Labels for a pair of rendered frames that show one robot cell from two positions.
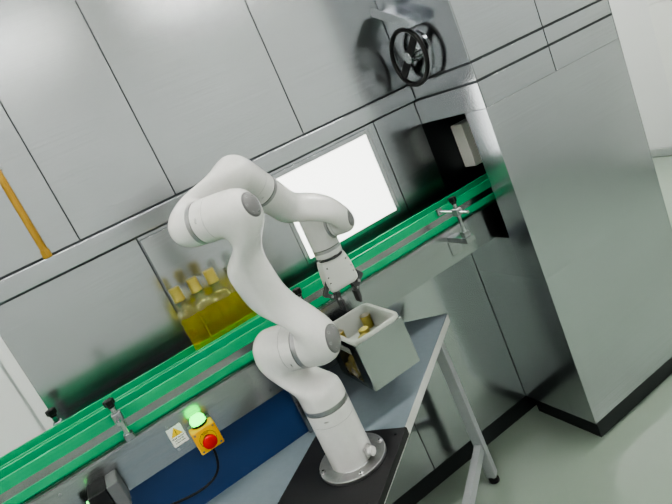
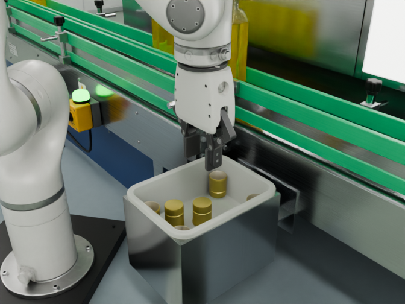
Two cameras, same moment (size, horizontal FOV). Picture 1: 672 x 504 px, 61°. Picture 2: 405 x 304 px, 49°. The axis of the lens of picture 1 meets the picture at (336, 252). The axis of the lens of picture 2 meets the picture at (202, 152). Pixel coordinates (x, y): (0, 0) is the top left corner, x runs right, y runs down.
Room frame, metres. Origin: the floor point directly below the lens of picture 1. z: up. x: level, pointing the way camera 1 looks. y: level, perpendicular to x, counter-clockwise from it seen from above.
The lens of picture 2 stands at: (1.42, -0.60, 1.44)
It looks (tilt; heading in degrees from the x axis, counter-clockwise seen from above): 28 degrees down; 72
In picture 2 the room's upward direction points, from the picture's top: straight up
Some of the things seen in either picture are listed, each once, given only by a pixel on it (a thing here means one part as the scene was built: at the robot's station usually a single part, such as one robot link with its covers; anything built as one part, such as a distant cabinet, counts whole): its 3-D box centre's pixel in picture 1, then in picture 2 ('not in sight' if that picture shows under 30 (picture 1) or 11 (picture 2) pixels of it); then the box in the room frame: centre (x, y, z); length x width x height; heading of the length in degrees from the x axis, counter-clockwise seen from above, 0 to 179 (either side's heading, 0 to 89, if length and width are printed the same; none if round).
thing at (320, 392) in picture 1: (296, 366); (29, 128); (1.34, 0.21, 1.08); 0.19 x 0.12 x 0.24; 61
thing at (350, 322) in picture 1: (364, 333); (202, 209); (1.62, 0.02, 0.97); 0.22 x 0.17 x 0.09; 21
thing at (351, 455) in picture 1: (340, 431); (41, 230); (1.33, 0.18, 0.87); 0.19 x 0.19 x 0.18
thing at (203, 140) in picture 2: not in sight; (210, 140); (1.68, 0.17, 1.02); 0.09 x 0.04 x 0.07; 21
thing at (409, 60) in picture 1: (412, 56); not in sight; (2.10, -0.54, 1.66); 0.21 x 0.05 x 0.21; 21
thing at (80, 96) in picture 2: (197, 419); (81, 95); (1.45, 0.54, 1.01); 0.04 x 0.04 x 0.03
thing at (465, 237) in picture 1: (458, 226); not in sight; (1.90, -0.43, 1.07); 0.17 x 0.05 x 0.23; 21
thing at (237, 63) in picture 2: not in sight; (229, 58); (1.76, 0.28, 1.16); 0.06 x 0.06 x 0.21; 22
